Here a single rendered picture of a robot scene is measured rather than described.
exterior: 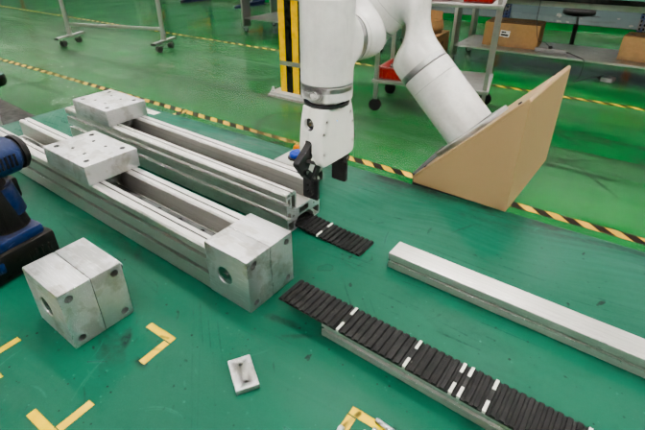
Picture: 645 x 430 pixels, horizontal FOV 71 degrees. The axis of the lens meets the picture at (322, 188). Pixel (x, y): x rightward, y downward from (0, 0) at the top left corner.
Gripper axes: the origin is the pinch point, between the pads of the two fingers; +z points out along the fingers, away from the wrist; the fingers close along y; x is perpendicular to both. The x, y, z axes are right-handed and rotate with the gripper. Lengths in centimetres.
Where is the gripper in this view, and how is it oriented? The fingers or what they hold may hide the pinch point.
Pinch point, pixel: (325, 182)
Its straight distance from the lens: 81.0
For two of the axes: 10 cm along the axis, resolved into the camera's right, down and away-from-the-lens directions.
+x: -8.0, -2.9, 5.2
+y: 6.0, -3.9, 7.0
